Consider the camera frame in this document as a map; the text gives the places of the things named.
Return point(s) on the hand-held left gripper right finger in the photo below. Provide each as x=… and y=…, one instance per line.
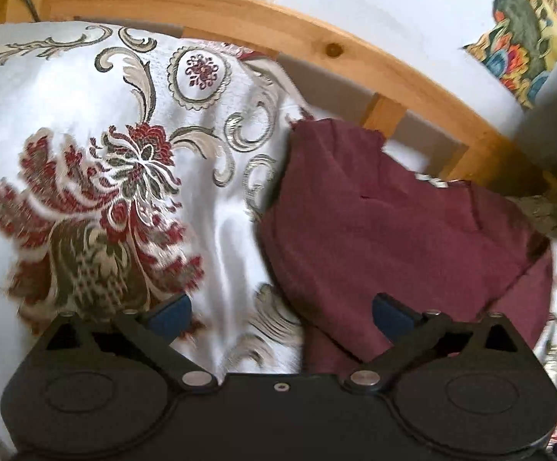
x=390, y=316

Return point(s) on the white floral satin bedspread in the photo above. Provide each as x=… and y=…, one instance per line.
x=67, y=105

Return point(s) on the colourful patterned cushion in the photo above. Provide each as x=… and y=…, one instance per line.
x=523, y=33

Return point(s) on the maroon small garment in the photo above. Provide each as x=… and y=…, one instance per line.
x=355, y=230

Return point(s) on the wooden bed frame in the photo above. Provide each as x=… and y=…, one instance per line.
x=269, y=24

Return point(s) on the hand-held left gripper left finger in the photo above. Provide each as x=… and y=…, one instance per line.
x=174, y=316

